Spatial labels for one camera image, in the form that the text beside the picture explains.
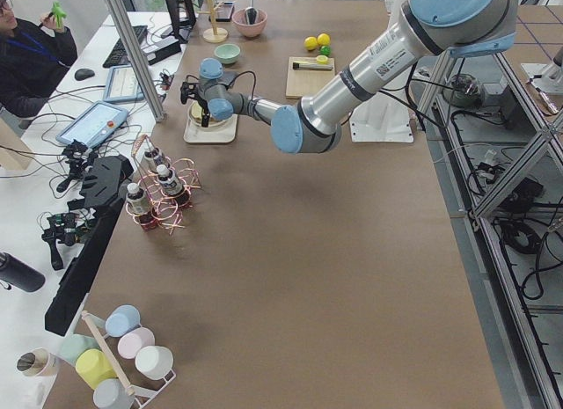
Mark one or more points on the half lemon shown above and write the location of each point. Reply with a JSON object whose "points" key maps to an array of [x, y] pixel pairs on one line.
{"points": [[322, 59]]}

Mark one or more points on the steel muddler black tip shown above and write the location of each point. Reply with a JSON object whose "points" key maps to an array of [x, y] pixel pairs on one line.
{"points": [[311, 66]]}

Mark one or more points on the paper cup with metal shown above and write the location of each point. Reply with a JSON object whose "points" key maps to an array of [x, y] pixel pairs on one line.
{"points": [[38, 362]]}

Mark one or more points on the black keyboard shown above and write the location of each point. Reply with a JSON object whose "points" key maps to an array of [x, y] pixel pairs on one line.
{"points": [[119, 55]]}

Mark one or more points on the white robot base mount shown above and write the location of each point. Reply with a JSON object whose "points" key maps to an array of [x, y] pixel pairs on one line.
{"points": [[382, 118]]}

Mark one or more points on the black computer mouse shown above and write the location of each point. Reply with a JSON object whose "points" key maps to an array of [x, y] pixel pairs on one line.
{"points": [[83, 74]]}

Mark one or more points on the black water bottle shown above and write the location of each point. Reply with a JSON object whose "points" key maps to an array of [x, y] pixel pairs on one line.
{"points": [[18, 274]]}

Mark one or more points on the tea bottle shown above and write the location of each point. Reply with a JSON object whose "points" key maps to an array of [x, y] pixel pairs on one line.
{"points": [[153, 158], [171, 185], [140, 206]]}

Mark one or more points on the mint green bowl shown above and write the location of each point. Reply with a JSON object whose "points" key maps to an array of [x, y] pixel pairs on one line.
{"points": [[227, 53]]}

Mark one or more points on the tea bottle right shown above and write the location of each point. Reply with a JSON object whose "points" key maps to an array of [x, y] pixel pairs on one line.
{"points": [[153, 158]]}

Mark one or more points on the white cup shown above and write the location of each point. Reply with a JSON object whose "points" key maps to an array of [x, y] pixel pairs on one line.
{"points": [[155, 362]]}

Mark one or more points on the cream rabbit tray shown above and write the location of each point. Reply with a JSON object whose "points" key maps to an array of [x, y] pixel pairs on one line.
{"points": [[226, 133]]}

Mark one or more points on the pink cup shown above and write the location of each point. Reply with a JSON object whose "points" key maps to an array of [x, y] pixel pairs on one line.
{"points": [[131, 343]]}

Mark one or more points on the aluminium frame post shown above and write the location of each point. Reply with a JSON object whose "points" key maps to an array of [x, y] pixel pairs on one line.
{"points": [[136, 56]]}

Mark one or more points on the green lime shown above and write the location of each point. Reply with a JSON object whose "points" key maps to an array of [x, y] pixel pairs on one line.
{"points": [[325, 50]]}

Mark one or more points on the wooden mug tree stand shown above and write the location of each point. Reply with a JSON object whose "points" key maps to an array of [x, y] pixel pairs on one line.
{"points": [[213, 33]]}

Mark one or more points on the bread slice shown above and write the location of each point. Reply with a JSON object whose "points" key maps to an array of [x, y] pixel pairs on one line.
{"points": [[196, 111]]}

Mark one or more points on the blue teach pendant near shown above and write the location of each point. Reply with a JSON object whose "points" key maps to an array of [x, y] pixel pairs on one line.
{"points": [[95, 125]]}

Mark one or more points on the blue teach pendant far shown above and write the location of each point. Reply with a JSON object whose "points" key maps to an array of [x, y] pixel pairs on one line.
{"points": [[122, 86]]}

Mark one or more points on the blue cup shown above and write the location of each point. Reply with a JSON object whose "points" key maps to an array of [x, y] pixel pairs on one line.
{"points": [[122, 320]]}

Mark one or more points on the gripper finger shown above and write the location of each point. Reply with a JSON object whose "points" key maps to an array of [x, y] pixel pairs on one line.
{"points": [[205, 119]]}

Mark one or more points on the black long bar device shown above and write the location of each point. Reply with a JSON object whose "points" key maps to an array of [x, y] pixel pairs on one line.
{"points": [[103, 190]]}

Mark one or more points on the yellow cup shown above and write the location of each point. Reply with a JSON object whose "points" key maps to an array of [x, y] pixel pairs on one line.
{"points": [[93, 367]]}

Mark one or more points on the blue teach pendant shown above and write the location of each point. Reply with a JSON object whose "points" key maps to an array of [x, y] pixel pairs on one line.
{"points": [[122, 86], [95, 125]]}

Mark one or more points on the seated person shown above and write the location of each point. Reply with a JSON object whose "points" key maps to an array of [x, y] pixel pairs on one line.
{"points": [[34, 60]]}

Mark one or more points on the pink bowl with ice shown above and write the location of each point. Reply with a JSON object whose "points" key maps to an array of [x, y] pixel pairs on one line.
{"points": [[238, 20]]}

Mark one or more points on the grey folded cloth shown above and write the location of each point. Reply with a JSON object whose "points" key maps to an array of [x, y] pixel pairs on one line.
{"points": [[229, 78]]}

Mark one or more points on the metal ice scoop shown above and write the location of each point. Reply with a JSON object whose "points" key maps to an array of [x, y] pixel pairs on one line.
{"points": [[251, 15]]}

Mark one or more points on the copper wire bottle rack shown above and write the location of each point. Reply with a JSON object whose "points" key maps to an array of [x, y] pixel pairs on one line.
{"points": [[166, 211]]}

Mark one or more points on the tea bottle left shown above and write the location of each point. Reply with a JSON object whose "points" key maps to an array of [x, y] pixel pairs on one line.
{"points": [[140, 206]]}

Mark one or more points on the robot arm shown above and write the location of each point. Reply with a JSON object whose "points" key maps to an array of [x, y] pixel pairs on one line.
{"points": [[424, 27]]}

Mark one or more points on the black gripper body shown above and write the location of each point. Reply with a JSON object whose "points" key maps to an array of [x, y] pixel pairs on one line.
{"points": [[203, 105]]}

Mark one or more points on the tea bottle front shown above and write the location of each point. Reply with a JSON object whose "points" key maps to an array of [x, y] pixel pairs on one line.
{"points": [[171, 185]]}

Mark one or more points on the grey cup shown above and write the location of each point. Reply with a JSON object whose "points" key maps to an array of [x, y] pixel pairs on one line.
{"points": [[110, 394]]}

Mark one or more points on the green cup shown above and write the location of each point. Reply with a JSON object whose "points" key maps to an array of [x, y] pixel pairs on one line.
{"points": [[74, 345]]}

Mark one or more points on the wooden cutting board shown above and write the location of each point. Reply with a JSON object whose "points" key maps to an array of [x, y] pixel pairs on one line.
{"points": [[306, 82]]}

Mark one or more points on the whole lemon upper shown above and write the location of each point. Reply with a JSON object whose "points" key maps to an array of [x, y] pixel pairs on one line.
{"points": [[324, 39]]}

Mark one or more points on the white cup rack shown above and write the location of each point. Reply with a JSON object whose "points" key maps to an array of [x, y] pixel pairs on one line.
{"points": [[144, 395]]}

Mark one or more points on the white round plate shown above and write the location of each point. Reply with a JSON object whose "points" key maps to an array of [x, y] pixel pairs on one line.
{"points": [[212, 124]]}

